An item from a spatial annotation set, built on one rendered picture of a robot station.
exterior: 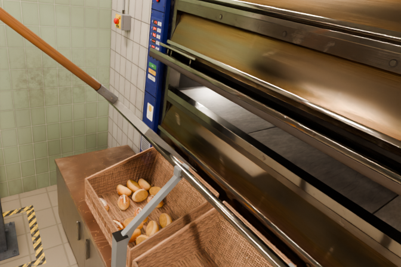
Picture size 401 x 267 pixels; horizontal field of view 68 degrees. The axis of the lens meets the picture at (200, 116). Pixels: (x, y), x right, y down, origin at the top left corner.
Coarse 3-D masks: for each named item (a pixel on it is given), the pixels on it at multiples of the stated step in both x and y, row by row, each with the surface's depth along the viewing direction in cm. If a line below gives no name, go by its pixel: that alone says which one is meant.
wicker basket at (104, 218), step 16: (128, 160) 171; (144, 160) 179; (160, 160) 180; (96, 176) 162; (112, 176) 169; (128, 176) 176; (144, 176) 184; (160, 176) 179; (96, 192) 151; (112, 192) 173; (176, 192) 167; (192, 192) 158; (96, 208) 150; (112, 208) 161; (128, 208) 163; (160, 208) 167; (176, 208) 165; (192, 208) 156; (208, 208) 144; (112, 224) 133; (144, 224) 154; (176, 224) 134; (144, 240) 125; (160, 240) 132; (128, 256) 123
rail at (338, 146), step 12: (168, 60) 143; (192, 72) 128; (216, 84) 117; (240, 96) 107; (264, 108) 99; (288, 120) 92; (312, 132) 86; (336, 144) 81; (348, 156) 78; (360, 156) 76; (372, 168) 74; (384, 168) 72; (396, 180) 70
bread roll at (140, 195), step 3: (141, 189) 170; (135, 192) 167; (138, 192) 167; (141, 192) 168; (144, 192) 169; (132, 195) 166; (135, 195) 165; (138, 195) 166; (141, 195) 168; (144, 195) 169; (132, 198) 165; (135, 198) 165; (138, 198) 166; (141, 198) 167; (144, 198) 168; (135, 201) 166; (138, 201) 167
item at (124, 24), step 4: (116, 16) 201; (120, 16) 196; (124, 16) 197; (128, 16) 199; (120, 20) 198; (124, 20) 198; (128, 20) 200; (116, 24) 203; (120, 24) 198; (124, 24) 199; (128, 24) 201; (120, 28) 199; (124, 28) 200; (128, 28) 202
